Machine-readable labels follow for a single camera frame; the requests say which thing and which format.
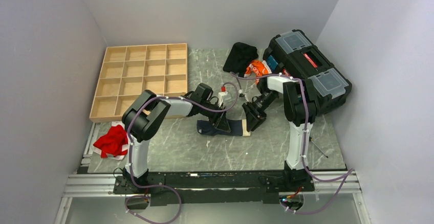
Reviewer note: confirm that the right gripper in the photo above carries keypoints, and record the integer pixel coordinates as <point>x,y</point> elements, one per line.
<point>254,117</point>

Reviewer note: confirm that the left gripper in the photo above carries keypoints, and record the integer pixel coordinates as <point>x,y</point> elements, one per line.
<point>220,121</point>

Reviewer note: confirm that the navy underwear beige waistband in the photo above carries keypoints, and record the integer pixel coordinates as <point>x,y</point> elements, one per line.
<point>238,129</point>

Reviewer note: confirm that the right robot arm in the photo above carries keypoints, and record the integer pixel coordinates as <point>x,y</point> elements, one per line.
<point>300,109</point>

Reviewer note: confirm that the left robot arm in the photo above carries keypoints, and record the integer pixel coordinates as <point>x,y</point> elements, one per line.
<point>144,117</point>

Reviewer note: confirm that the orange white garment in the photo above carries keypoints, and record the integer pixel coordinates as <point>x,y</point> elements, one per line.
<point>258,68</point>

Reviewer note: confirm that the blue item by toolbox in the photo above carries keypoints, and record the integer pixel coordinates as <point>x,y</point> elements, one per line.
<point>272,63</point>

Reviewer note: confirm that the black garment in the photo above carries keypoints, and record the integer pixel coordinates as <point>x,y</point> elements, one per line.
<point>239,58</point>

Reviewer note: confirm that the yellow black screwdriver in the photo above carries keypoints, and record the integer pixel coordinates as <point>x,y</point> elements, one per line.
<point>326,156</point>

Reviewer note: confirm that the black toolbox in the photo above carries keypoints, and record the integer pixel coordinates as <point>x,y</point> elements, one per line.
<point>297,56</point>

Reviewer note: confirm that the wooden compartment tray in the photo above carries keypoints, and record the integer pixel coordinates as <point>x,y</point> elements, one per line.
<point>127,71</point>

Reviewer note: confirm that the red white garment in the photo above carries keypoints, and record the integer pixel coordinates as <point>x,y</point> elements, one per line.
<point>114,144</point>

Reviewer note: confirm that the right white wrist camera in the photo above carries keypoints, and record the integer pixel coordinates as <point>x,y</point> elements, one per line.
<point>242,95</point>

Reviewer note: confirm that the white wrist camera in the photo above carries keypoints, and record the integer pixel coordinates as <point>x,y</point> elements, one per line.
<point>223,97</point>
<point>242,95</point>

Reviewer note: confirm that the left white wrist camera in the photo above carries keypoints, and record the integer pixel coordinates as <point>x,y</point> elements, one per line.
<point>223,97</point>

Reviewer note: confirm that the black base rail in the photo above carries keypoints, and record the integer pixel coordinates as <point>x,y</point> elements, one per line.
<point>163,188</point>

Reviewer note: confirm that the aluminium frame rail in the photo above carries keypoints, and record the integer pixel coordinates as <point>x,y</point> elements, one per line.
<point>188,168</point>

